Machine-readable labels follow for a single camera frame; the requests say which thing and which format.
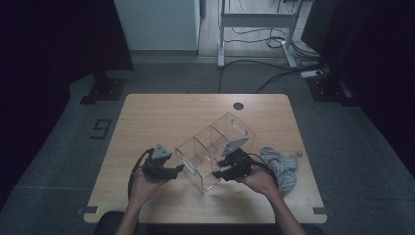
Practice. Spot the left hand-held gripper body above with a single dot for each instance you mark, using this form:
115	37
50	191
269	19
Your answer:
156	168

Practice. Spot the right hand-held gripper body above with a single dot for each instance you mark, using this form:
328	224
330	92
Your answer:
239	163

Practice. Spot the clear acrylic divided organizer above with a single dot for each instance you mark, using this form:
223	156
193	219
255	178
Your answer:
212	153

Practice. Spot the grey fluffy cloth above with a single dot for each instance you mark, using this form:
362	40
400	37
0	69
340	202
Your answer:
284	169

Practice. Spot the person's left hand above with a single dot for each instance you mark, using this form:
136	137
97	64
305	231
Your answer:
143	191

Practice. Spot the person's right hand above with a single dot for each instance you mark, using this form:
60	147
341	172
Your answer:
261	181

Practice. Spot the black round table grommet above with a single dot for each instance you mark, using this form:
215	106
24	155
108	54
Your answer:
238	106

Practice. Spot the person's dark clothing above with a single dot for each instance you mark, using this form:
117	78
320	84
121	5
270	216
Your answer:
102	226

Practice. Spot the black stand base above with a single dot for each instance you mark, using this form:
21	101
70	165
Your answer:
104	89
329	89

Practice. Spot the white power strip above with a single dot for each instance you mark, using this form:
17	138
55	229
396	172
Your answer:
311	73

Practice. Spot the white cabinet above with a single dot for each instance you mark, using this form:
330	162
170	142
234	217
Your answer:
156	23

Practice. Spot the dark curtain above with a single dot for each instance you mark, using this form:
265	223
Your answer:
375	65
49	65

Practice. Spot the white metal desk frame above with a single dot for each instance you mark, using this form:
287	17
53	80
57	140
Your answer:
254	20

